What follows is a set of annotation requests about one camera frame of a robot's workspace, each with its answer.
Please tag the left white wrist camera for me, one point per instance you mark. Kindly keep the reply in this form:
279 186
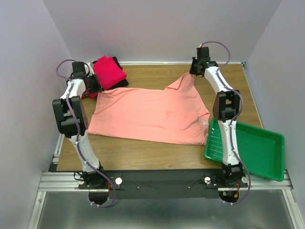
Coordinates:
90 65

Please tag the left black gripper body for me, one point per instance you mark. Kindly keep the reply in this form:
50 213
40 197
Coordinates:
88 76

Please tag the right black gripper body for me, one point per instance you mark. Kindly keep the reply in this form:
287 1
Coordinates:
193 67

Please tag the salmon pink t-shirt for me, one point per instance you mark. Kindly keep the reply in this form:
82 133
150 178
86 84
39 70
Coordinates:
175 115

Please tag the folded magenta t-shirt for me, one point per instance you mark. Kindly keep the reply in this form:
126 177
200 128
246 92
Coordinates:
109 71

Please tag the aluminium table frame rail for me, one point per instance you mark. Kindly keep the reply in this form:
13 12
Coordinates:
62 181

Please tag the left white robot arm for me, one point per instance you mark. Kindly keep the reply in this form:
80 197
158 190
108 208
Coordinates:
71 118

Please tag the green plastic tray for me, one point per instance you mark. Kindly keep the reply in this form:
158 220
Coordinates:
262 151

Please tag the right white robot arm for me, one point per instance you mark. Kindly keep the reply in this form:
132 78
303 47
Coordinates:
226 109

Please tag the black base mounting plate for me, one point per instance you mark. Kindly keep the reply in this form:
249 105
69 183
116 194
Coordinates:
107 188

